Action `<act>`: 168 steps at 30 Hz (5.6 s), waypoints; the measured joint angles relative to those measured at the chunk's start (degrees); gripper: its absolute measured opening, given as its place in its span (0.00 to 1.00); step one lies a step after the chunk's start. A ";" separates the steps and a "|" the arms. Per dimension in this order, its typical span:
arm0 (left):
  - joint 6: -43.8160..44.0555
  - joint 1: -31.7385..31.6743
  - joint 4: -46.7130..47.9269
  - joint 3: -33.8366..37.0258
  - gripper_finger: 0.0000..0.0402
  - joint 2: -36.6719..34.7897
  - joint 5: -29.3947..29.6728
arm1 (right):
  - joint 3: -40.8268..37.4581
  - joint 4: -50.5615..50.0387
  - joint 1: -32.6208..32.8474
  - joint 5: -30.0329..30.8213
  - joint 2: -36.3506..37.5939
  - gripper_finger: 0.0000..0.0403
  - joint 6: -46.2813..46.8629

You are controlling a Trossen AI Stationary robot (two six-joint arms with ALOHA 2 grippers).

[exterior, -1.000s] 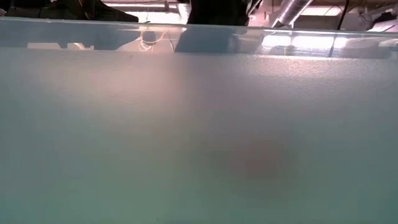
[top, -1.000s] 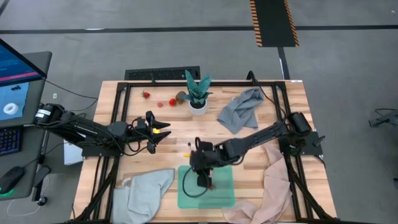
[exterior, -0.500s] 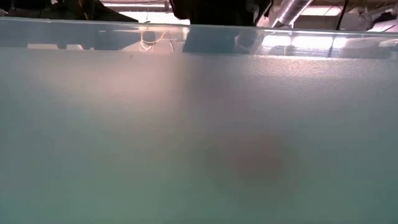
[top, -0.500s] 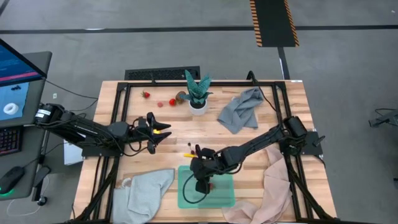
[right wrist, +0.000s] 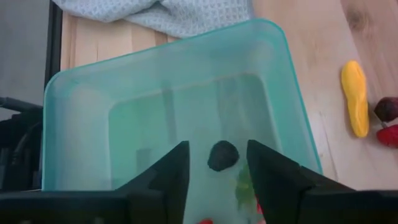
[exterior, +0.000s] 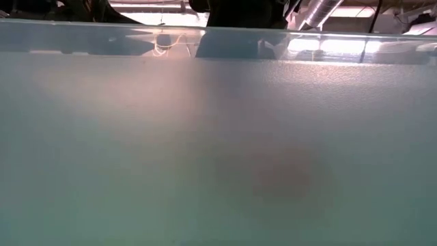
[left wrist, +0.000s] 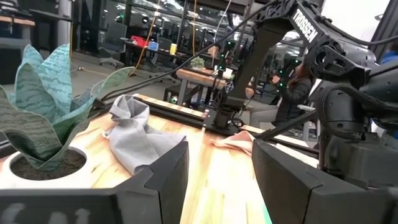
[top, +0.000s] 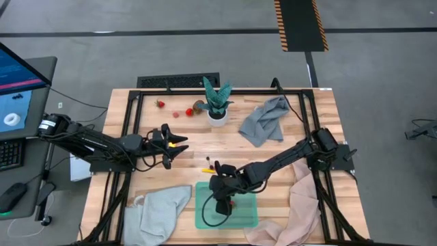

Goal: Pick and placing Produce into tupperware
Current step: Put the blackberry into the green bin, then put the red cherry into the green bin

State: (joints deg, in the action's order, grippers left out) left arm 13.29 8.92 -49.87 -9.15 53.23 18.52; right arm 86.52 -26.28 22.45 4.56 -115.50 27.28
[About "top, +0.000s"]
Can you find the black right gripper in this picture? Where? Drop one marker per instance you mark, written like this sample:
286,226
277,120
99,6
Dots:
223,186

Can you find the black hazard-striped floor mat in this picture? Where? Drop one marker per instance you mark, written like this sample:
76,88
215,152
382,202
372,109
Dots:
300,24

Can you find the green artificial plant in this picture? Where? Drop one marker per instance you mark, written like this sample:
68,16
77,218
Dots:
215,97

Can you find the black desk leg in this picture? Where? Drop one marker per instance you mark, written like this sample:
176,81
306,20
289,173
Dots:
46,193

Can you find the pink cloth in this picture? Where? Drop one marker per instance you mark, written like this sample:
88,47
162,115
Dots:
300,212

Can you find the green translucent plastic container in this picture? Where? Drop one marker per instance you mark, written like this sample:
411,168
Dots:
246,215

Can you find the blue-grey cloth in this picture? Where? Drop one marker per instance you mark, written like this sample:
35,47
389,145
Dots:
264,123

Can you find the dark grey desk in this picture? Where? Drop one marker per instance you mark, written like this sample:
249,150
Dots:
30,177

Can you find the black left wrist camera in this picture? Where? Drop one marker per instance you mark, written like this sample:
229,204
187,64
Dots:
157,138

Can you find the computer monitor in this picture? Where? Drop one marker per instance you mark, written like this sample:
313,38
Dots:
13,102

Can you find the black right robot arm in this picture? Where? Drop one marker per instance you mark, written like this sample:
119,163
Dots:
273,164

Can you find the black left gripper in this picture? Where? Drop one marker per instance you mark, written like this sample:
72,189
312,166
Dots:
165,152

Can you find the white plant pot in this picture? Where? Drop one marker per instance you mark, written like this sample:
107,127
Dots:
217,121

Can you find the white box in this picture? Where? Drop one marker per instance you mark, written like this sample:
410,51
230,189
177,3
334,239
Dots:
78,171

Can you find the dark red toy cherries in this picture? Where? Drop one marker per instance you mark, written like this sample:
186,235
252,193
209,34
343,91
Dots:
211,167

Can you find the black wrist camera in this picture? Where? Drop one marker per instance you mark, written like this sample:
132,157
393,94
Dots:
157,138
223,207

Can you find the yellow tapered toy produce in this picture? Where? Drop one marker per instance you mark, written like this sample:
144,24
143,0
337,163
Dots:
172,145

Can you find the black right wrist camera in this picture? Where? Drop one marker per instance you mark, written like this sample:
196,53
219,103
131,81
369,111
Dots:
223,207

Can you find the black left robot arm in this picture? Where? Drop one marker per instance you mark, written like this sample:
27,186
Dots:
88,140

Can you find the black keyboard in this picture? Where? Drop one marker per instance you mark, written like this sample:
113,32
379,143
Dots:
10,153

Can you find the light grey towel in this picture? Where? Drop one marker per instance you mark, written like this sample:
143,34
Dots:
157,215

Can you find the thin yellow toy banana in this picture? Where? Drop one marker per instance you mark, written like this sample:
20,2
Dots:
207,170

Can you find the red toy raspberry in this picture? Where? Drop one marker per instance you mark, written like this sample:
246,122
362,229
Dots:
175,115

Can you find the large red toy strawberry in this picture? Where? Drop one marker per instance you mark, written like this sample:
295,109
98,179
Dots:
160,104

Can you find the small red toy strawberry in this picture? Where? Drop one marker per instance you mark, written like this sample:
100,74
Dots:
232,204

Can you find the black tripod device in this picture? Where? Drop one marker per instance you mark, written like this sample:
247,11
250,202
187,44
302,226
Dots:
426,130

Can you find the red strawberry with long stem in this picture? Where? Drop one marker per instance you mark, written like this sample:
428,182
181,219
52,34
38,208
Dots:
188,112

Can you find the black computer mouse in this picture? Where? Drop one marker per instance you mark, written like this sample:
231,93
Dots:
12,196

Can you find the brown toy kiwi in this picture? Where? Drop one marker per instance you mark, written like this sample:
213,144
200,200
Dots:
197,107

